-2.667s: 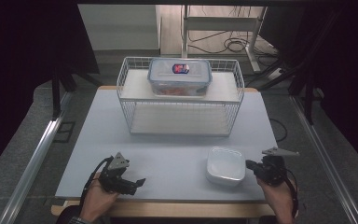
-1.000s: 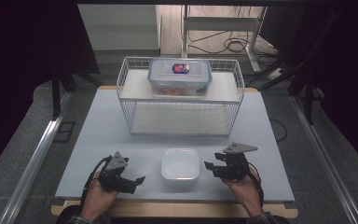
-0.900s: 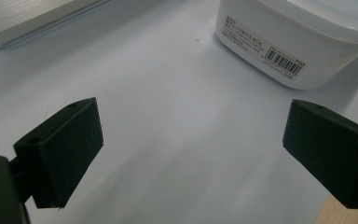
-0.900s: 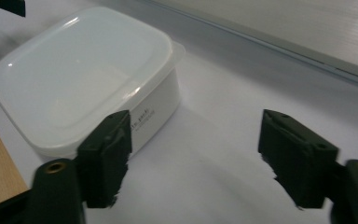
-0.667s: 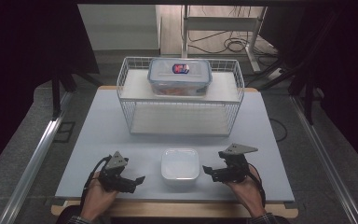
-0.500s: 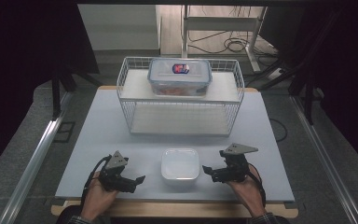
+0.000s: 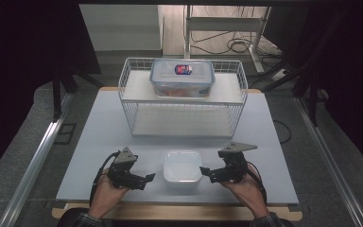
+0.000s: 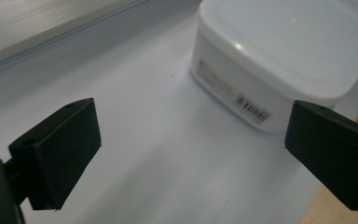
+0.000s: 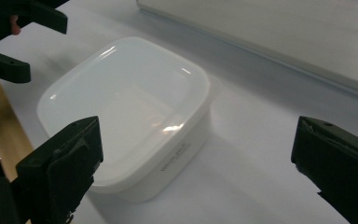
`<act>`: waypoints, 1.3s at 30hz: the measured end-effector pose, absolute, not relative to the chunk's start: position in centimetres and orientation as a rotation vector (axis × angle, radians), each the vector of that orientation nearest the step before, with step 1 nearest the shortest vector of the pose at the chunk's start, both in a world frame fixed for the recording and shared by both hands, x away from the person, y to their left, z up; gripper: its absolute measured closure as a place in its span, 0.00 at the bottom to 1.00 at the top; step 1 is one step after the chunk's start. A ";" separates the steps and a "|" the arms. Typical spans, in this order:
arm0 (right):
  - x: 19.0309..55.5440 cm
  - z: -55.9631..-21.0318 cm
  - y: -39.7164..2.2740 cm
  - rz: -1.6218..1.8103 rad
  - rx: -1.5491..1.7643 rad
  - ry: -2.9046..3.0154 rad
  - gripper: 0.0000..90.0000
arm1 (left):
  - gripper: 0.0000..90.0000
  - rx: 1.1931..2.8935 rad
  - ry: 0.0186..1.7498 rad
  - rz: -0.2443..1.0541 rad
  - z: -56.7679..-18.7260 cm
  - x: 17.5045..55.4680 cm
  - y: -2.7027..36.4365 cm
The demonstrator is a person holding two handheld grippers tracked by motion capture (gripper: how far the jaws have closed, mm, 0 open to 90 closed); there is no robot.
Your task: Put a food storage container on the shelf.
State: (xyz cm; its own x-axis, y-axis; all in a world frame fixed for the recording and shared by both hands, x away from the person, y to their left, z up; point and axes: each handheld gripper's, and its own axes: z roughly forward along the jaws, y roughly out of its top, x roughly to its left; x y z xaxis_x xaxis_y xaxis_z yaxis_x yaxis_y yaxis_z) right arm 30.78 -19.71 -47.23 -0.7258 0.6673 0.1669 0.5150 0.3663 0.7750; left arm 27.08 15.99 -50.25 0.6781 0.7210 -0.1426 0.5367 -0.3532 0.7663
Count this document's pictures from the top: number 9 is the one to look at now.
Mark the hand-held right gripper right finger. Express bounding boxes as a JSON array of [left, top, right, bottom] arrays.
[[291, 116, 358, 224]]

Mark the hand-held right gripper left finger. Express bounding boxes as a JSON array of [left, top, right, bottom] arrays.
[[15, 116, 104, 224]]

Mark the white plastic container with lid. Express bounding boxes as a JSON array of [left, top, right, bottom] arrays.
[[36, 36, 213, 203]]

